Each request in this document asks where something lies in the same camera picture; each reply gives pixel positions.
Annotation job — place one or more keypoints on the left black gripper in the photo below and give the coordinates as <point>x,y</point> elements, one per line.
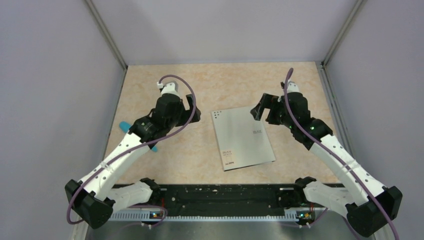
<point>186,113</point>

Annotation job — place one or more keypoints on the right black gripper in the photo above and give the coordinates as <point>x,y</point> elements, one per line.
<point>267,101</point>

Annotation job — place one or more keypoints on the grey black folder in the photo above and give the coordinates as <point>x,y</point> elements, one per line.
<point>242,140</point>

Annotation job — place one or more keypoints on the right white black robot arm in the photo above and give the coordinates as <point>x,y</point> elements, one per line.
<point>344,172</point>

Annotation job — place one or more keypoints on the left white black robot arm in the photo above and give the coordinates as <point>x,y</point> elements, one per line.
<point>116,165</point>

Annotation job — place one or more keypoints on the cyan marker pen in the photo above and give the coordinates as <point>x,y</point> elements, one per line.
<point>125,126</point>

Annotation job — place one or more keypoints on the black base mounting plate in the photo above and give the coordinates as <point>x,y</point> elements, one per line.
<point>229,200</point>

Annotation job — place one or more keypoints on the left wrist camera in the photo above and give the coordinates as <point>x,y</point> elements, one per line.
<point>168,88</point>

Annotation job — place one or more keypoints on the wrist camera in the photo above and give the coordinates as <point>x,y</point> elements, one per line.
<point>168,88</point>
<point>292,87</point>

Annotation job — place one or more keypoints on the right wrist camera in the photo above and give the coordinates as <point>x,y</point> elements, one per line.
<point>292,87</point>

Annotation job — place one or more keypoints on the aluminium rail frame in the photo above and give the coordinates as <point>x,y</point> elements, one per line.
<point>232,202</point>

